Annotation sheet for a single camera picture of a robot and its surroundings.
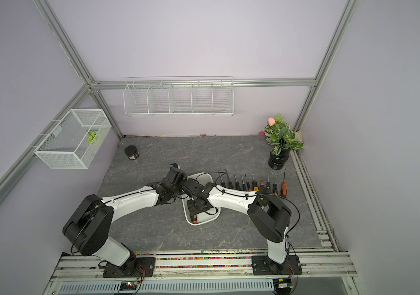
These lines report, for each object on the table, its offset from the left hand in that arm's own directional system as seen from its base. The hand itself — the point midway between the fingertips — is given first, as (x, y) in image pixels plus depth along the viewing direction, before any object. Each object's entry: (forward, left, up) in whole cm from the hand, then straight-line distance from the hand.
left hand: (185, 185), depth 91 cm
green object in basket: (+15, +39, +23) cm, 48 cm away
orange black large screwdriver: (-16, -4, -4) cm, 17 cm away
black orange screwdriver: (0, -40, -5) cm, 40 cm away
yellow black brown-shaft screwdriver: (+2, -23, -6) cm, 24 cm away
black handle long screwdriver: (+2, -27, -6) cm, 28 cm away
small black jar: (+27, +33, -3) cm, 43 cm away
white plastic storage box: (-15, -9, -3) cm, 18 cm away
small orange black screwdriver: (+1, -33, -6) cm, 33 cm away
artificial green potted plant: (+7, -45, +22) cm, 51 cm away
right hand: (-11, -4, -2) cm, 12 cm away
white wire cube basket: (+15, +48, +20) cm, 54 cm away
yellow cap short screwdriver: (0, -36, -4) cm, 36 cm away
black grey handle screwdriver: (0, -30, -5) cm, 31 cm away
